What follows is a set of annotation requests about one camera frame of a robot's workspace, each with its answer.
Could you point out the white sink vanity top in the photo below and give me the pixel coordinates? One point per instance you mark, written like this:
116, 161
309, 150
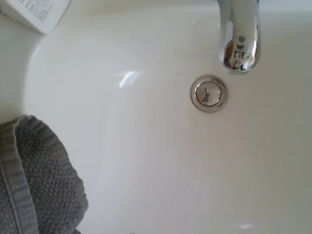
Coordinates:
146, 146

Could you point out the chrome sink faucet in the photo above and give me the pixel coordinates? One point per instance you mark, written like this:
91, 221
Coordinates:
240, 36

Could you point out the chrome sink drain stopper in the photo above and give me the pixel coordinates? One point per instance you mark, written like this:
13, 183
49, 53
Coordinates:
209, 93

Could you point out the grey terry towel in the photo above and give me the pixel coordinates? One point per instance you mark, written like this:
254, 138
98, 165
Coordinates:
41, 182

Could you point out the white plastic bottle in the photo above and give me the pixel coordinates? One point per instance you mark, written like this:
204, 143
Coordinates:
36, 12

